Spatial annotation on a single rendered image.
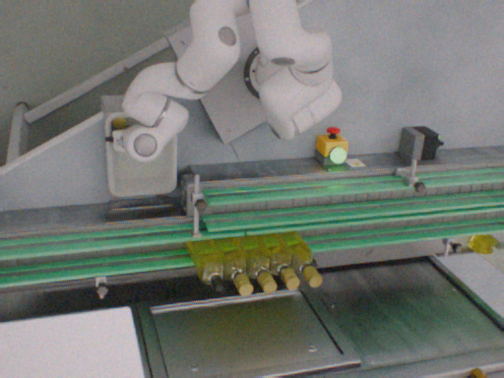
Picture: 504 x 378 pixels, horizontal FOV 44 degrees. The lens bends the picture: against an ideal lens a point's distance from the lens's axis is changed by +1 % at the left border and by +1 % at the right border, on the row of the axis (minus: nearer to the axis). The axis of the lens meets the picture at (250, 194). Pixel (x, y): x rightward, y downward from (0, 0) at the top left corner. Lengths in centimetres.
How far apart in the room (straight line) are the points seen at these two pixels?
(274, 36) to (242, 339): 74
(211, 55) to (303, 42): 16
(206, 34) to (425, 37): 90
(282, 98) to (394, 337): 71
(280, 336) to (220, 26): 76
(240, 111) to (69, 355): 73
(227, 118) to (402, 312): 70
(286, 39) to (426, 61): 87
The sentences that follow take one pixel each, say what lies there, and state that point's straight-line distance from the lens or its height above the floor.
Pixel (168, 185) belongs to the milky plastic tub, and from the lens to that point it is 164.
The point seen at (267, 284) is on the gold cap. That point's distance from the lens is 145.
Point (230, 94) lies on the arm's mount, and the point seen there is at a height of 81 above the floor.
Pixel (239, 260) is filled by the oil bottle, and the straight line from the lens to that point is 150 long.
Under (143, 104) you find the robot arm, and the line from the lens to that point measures 131.
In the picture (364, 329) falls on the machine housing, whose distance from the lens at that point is 165.
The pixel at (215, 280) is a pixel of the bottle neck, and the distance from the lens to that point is 145.
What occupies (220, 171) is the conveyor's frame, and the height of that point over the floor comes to 82.
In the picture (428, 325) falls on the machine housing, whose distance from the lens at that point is 171.
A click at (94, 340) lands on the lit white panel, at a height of 111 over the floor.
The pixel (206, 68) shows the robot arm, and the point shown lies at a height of 123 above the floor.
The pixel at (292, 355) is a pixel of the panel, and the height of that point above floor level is 126.
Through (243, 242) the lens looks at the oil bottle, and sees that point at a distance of 158.
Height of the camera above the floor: 231
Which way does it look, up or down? 60 degrees down
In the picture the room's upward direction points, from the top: 145 degrees clockwise
